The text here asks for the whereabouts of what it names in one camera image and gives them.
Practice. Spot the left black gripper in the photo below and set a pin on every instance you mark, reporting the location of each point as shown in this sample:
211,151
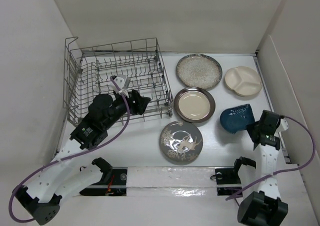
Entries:
137,102

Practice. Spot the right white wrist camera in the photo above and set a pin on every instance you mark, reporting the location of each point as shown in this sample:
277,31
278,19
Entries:
283,125

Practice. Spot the cream plate brown rim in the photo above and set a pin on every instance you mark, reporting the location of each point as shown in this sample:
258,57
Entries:
194,105

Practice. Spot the grey deer pattern plate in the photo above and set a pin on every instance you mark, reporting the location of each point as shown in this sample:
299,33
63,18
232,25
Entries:
181,142

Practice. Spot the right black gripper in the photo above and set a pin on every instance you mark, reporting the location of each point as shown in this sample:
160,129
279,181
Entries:
249,129

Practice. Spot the blue leaf shaped plate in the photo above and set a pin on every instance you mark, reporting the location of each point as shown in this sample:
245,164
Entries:
237,118

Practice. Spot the grey wire dish rack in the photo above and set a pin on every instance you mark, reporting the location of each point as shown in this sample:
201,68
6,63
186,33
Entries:
87,73

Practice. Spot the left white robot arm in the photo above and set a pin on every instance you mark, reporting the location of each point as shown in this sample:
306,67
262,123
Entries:
43,196

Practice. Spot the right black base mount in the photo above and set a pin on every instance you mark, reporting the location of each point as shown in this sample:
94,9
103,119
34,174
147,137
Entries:
227,179

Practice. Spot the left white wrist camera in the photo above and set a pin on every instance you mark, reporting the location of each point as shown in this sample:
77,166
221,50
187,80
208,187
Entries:
120,84

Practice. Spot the cream divided dish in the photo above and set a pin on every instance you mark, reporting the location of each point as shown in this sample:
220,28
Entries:
244,81

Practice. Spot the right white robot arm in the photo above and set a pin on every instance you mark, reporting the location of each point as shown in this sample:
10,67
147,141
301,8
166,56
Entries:
262,203

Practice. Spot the speckled round plate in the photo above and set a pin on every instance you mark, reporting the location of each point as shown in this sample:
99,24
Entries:
199,70

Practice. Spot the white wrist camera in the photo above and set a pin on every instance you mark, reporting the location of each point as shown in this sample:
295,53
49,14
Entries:
120,84
283,125

